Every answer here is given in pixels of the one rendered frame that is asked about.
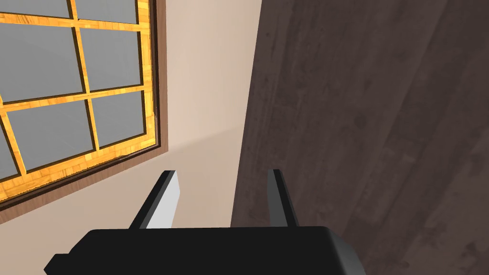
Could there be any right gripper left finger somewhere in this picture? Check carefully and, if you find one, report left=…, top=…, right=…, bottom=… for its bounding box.
left=128, top=170, right=180, bottom=230

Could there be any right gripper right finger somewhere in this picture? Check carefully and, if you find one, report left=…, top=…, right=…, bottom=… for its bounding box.
left=266, top=169, right=300, bottom=228

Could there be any wooden framed window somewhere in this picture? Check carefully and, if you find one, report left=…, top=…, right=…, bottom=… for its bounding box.
left=0, top=0, right=169, bottom=224

